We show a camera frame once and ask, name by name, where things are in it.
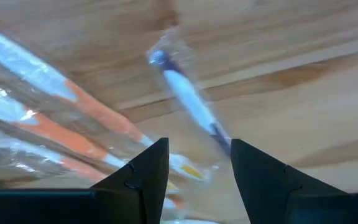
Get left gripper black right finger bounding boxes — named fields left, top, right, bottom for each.
left=230, top=138, right=348, bottom=224

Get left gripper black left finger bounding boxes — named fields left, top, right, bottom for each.
left=90, top=137, right=170, bottom=224

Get orange toothbrush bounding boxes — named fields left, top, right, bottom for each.
left=0, top=124, right=186, bottom=211
left=0, top=23, right=213, bottom=184
left=0, top=83, right=129, bottom=170

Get purple toothbrush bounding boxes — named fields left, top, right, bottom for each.
left=146, top=26, right=233, bottom=158

